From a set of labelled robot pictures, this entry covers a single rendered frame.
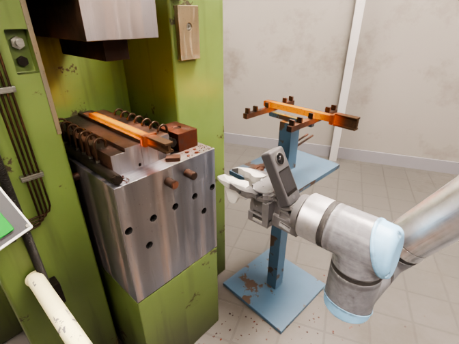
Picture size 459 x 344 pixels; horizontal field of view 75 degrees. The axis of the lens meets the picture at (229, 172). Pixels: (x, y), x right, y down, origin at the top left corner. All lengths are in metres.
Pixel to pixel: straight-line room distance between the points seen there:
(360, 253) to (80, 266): 0.92
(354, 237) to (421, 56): 2.72
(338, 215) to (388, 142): 2.79
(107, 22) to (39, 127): 0.33
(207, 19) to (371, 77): 2.16
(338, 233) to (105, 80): 1.11
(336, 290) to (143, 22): 0.76
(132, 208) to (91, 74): 0.64
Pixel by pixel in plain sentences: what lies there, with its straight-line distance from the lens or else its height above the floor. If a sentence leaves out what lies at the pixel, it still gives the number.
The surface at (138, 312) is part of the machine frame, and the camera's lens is 1.17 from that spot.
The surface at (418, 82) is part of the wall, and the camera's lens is 3.19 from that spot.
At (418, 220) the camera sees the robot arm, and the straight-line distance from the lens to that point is 0.64.
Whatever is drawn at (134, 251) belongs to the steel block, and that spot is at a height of 0.68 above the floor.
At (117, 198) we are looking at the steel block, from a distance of 0.86.
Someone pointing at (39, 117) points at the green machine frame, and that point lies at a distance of 0.94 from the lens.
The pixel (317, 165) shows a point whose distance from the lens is 1.38.
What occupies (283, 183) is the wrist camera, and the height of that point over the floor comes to 1.04.
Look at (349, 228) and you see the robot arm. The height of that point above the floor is 1.01.
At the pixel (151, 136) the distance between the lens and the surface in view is 0.90.
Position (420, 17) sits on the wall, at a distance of 3.13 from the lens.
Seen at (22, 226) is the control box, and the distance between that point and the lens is 0.69.
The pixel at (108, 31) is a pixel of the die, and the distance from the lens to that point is 0.84.
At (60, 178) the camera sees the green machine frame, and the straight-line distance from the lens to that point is 1.00.
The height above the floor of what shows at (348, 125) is 0.99.
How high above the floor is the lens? 1.32
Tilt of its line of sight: 28 degrees down
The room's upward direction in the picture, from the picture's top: straight up
